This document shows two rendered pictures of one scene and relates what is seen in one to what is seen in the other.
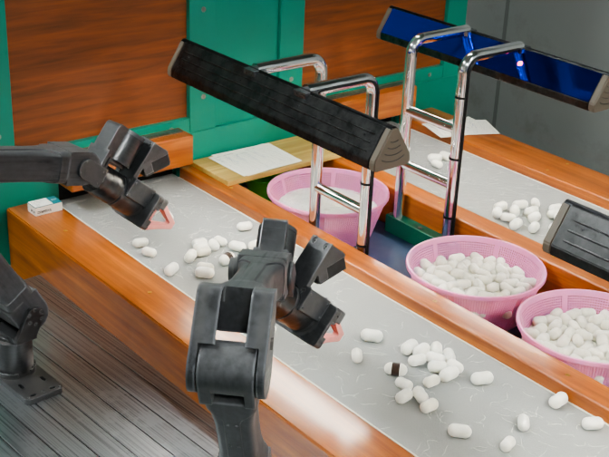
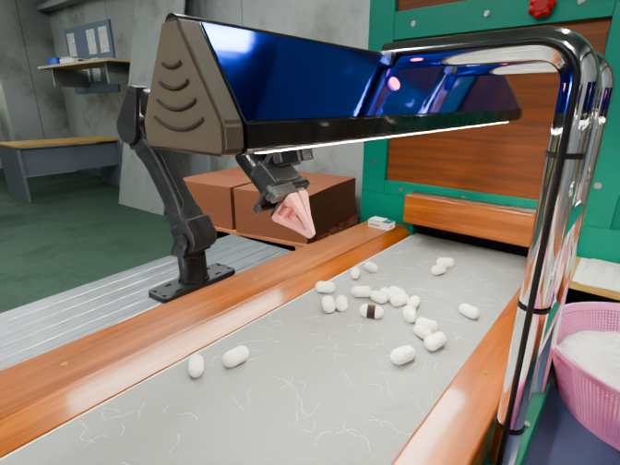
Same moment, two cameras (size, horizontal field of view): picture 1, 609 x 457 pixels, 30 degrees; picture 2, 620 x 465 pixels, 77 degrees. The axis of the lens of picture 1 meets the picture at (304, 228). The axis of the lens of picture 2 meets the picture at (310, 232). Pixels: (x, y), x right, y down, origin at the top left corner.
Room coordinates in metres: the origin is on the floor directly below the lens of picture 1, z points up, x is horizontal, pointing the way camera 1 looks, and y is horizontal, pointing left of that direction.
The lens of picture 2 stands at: (1.77, -0.38, 1.07)
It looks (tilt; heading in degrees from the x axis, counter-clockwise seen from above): 18 degrees down; 80
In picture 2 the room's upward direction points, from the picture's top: straight up
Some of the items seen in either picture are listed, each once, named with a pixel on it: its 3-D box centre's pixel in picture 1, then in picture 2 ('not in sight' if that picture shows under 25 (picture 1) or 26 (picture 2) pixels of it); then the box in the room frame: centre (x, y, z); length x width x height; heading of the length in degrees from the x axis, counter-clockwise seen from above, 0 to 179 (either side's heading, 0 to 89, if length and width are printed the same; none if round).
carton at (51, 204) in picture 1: (44, 206); (381, 222); (2.12, 0.53, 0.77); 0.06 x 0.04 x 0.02; 130
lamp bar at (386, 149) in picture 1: (277, 96); (420, 95); (1.97, 0.06, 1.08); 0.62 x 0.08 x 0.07; 40
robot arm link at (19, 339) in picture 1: (14, 317); (194, 241); (1.66, 0.48, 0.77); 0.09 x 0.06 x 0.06; 48
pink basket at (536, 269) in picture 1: (473, 286); not in sight; (1.94, -0.33, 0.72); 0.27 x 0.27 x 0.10
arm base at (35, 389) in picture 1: (14, 354); (193, 267); (1.65, 0.48, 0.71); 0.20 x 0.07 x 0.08; 43
